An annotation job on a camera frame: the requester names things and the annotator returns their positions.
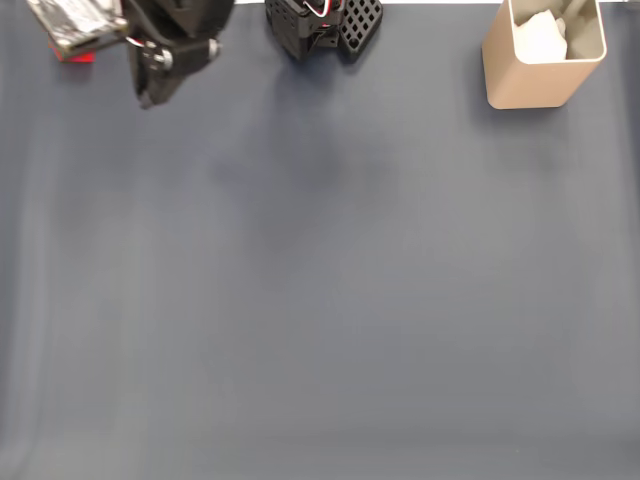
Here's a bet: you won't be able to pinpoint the red cube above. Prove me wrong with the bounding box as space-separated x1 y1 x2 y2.
48 39 96 65

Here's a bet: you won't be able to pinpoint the beige rounded box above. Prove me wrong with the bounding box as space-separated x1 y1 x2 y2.
481 0 608 110

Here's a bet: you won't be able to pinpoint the dark grey mat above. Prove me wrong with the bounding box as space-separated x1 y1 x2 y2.
0 3 640 480

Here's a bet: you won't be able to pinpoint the white crumpled paper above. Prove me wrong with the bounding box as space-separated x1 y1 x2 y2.
512 10 570 64

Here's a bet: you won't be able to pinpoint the camera circuit board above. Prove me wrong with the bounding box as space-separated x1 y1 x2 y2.
24 0 130 52

